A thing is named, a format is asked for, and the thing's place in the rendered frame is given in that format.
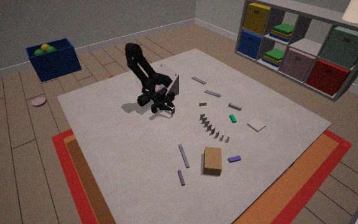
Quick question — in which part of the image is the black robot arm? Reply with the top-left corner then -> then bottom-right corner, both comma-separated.
125,43 -> 172,106

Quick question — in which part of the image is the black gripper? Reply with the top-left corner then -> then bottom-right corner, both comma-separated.
151,92 -> 175,114

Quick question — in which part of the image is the green rectangular block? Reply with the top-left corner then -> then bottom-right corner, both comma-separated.
230,114 -> 237,123

